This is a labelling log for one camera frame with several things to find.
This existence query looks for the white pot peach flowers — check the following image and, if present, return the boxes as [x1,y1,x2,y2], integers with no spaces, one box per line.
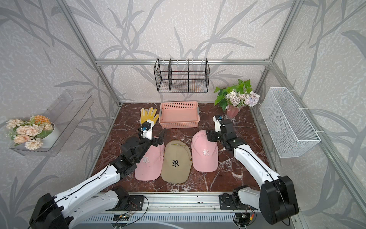
[6,115,61,151]

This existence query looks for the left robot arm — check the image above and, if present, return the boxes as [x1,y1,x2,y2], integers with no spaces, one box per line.
[29,129,165,229]

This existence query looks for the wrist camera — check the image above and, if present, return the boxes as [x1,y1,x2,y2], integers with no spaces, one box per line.
[213,115,224,132]
[139,120,154,140]

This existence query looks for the white mesh wall basket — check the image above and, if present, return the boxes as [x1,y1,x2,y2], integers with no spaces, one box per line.
[260,87,321,158]

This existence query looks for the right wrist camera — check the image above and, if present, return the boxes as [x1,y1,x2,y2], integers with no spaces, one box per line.
[213,115,224,132]

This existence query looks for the black wire rack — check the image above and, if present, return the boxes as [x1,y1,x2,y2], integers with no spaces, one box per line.
[153,59,210,93]

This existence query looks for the pink baseball cap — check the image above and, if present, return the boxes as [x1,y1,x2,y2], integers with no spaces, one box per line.
[135,144,165,181]
[191,130,218,172]

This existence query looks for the clear acrylic shelf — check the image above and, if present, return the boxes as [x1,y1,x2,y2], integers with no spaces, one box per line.
[10,90,94,156]

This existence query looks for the yellow work glove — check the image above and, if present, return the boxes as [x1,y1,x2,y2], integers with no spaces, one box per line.
[140,107,159,126]

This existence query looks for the pink vase with flowers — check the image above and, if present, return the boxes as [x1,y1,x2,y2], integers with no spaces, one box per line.
[214,79,260,119]

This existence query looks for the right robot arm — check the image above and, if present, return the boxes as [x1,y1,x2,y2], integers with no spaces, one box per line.
[206,115,299,225]

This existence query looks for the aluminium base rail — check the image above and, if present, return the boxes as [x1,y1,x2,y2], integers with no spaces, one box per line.
[59,191,301,214]

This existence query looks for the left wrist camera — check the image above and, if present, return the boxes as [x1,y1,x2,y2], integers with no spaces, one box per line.
[139,120,154,140]

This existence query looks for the pink plastic basket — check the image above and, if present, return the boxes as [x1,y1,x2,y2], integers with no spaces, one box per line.
[159,101,200,129]

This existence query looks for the beige baseball cap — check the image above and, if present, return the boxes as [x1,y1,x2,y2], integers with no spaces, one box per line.
[161,140,193,184]

